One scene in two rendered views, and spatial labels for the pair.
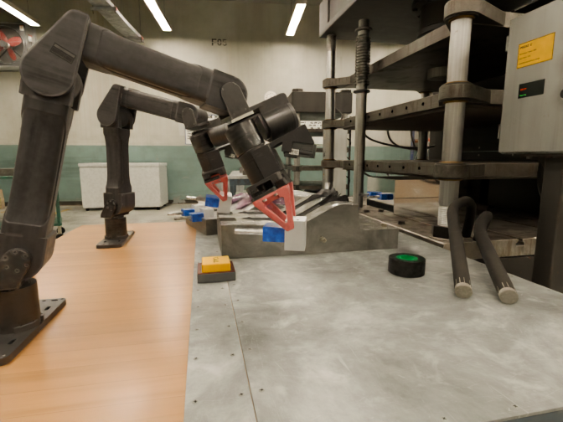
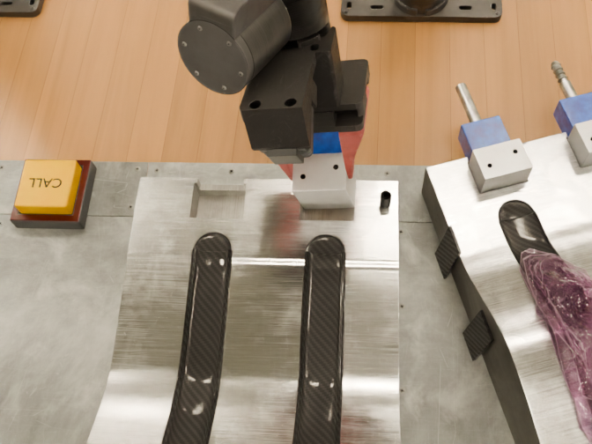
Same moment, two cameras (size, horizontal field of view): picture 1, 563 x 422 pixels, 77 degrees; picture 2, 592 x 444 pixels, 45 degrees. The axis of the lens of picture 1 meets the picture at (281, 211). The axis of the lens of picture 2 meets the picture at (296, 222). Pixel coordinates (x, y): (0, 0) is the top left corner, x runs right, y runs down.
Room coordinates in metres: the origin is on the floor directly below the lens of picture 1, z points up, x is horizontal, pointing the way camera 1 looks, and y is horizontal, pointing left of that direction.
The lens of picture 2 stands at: (1.17, -0.14, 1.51)
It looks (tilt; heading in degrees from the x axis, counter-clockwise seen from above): 64 degrees down; 114
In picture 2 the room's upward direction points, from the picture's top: 9 degrees counter-clockwise
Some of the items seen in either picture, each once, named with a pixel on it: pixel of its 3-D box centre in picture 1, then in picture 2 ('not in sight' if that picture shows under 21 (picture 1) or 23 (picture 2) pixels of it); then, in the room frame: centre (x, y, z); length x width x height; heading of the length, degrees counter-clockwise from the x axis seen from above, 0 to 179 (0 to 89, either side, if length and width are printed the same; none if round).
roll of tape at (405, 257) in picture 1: (406, 265); not in sight; (0.77, -0.29, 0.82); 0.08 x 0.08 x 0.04
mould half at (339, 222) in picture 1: (302, 220); (248, 440); (1.06, -0.06, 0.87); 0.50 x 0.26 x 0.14; 103
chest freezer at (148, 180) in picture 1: (126, 185); not in sight; (7.29, 3.20, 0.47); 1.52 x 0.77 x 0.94; 96
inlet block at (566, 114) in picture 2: (185, 213); (578, 109); (1.29, 0.36, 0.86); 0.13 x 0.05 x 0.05; 120
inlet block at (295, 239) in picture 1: (270, 232); not in sight; (0.63, 0.02, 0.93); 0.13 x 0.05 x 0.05; 83
